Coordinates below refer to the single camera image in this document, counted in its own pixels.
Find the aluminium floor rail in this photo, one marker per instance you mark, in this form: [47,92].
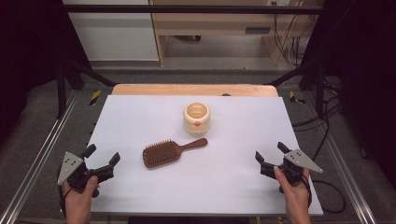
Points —
[345,174]
[37,155]

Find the black curtain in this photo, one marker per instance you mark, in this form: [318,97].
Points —
[364,62]
[28,46]

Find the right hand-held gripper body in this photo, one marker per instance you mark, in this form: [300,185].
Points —
[291,169]

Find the white cabinet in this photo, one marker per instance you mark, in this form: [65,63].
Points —
[115,37]

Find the black metal stand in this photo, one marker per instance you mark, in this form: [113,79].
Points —
[319,93]
[61,90]

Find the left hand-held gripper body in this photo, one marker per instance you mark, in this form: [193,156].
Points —
[77,173]

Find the light wooden table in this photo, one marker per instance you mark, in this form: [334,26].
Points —
[186,89]

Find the cream ribbed cup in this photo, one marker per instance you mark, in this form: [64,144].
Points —
[196,119]

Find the person's right hand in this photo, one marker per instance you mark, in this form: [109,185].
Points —
[292,194]

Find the brown wooden hairbrush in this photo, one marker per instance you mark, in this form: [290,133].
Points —
[162,154]

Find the black horizontal frame bar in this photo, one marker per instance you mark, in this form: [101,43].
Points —
[186,9]

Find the light wooden desk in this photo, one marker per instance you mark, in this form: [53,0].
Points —
[218,21]

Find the black chair caster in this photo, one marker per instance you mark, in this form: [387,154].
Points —
[197,38]

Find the person's left hand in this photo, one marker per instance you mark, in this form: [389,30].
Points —
[79,199]

